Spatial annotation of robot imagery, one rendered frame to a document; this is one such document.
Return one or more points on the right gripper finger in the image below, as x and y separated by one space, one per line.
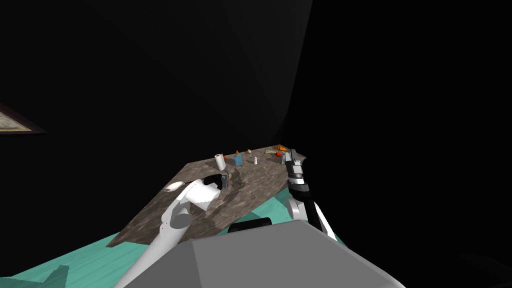
284 158
294 155

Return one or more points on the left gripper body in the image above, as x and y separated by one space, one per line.
224 182

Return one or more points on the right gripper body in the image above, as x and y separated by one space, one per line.
295 168

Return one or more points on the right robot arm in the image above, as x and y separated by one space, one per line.
300 196

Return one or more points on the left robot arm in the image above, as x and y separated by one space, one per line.
176 218

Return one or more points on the orange carrot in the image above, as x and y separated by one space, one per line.
281 148

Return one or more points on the olive flat board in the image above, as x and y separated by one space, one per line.
270 152

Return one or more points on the white paper towel roll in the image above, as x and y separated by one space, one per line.
219 161

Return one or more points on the blue bottle with orange cap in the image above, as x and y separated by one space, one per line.
238 159

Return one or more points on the white plate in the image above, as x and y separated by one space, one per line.
174 186

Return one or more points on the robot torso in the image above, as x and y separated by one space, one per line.
280 260

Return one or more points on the dark framed wall picture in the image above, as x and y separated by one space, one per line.
12 122

